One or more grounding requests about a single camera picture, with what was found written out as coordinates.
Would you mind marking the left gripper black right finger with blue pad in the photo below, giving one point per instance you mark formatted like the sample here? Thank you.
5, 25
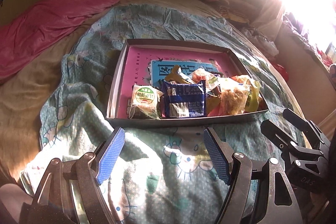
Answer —
275, 201

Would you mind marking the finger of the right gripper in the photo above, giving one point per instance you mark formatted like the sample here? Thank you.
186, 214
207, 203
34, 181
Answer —
314, 135

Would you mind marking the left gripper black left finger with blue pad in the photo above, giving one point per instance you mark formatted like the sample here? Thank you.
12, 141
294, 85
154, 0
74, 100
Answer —
69, 191

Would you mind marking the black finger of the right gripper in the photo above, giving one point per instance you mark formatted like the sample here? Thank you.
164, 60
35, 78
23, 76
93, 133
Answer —
286, 143

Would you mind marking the green yellow snack packet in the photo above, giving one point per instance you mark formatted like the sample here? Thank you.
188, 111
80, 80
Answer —
236, 98

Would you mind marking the orange cracker packet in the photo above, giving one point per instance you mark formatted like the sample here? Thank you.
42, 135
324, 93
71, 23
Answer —
242, 79

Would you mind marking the blue cookie packet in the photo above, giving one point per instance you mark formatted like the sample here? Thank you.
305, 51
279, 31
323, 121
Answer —
184, 100

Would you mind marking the yellow wafer bar wrapper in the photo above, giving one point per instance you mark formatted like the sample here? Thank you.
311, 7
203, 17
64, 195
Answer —
178, 76

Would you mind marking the clear bun packet green label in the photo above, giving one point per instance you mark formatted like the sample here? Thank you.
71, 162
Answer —
145, 102

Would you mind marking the teal cartoon print blanket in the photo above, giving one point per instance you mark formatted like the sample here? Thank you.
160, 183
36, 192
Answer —
162, 175

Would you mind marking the pink cardboard box tray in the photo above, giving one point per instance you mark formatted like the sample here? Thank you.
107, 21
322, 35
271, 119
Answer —
149, 61

